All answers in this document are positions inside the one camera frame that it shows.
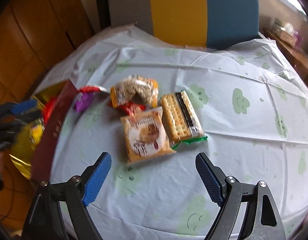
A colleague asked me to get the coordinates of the purple candy packet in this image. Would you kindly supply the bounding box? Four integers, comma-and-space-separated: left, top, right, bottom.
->
74, 92, 94, 113

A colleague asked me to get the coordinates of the red white small packet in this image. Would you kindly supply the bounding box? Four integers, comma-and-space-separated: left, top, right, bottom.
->
78, 85, 110, 94

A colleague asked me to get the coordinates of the red snack packet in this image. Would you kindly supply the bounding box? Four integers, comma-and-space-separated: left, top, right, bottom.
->
107, 101, 146, 116

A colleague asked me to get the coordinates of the orange oat snack packet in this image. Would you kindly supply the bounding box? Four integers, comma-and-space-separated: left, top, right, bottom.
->
110, 75, 159, 108

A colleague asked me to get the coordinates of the cracker sandwich packet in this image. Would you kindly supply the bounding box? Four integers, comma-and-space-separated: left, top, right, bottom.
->
161, 90, 208, 150

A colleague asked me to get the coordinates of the brown pastry snack packet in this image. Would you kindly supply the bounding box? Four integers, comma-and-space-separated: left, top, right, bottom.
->
121, 107, 176, 164

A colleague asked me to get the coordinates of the red gold gift box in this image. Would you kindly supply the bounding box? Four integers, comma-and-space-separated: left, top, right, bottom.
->
10, 80, 77, 183

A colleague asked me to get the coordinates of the wooden wardrobe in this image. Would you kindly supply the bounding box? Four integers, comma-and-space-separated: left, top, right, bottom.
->
0, 0, 94, 231

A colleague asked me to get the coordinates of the white green-patterned tablecloth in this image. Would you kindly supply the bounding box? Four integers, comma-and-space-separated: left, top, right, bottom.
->
38, 25, 308, 239

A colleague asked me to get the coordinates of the wooden side table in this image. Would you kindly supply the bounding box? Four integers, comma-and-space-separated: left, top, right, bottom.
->
262, 28, 308, 87

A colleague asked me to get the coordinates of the tissue box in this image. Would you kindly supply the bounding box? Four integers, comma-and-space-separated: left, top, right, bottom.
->
272, 18, 303, 48

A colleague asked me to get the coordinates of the grey yellow blue chair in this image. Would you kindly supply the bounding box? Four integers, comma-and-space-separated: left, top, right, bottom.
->
108, 0, 259, 50

